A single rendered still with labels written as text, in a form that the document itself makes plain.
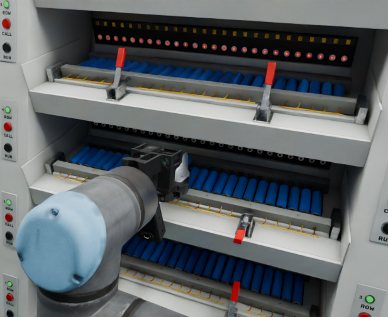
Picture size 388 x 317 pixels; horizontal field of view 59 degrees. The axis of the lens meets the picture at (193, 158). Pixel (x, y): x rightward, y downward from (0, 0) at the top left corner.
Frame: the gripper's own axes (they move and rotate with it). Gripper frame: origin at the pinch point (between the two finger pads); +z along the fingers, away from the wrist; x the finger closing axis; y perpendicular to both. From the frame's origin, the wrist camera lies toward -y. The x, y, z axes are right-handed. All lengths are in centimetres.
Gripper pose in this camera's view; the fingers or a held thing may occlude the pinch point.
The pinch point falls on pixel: (177, 173)
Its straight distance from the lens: 67.8
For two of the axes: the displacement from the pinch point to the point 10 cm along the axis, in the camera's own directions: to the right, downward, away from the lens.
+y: 1.0, -9.6, -2.6
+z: 3.0, -2.2, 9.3
